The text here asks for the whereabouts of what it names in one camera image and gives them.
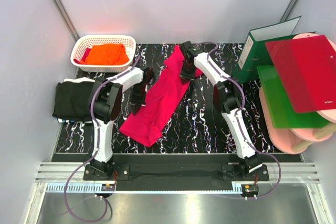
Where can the magenta t shirt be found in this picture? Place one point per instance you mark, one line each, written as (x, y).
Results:
(161, 101)

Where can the red plastic folder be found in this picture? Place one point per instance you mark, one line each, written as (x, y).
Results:
(306, 68)

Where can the green lever arch binder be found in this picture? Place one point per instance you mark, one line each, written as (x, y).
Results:
(254, 51)

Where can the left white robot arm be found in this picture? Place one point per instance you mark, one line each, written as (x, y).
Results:
(105, 104)

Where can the green plastic folder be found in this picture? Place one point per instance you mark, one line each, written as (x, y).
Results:
(280, 109)

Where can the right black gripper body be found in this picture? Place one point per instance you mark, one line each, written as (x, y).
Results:
(187, 72)

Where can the folded black t shirt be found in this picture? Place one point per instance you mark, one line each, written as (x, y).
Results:
(72, 100)

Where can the orange t shirt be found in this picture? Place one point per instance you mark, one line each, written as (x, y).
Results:
(105, 55)

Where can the pink round wooden stool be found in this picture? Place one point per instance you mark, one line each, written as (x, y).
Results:
(295, 141)

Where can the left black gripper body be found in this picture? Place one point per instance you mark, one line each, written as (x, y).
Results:
(138, 95)

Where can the white plastic basket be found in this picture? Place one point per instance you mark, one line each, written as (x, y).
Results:
(89, 41)

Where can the aluminium rail frame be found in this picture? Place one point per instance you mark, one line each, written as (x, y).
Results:
(67, 177)

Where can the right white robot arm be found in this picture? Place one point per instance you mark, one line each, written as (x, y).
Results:
(228, 100)

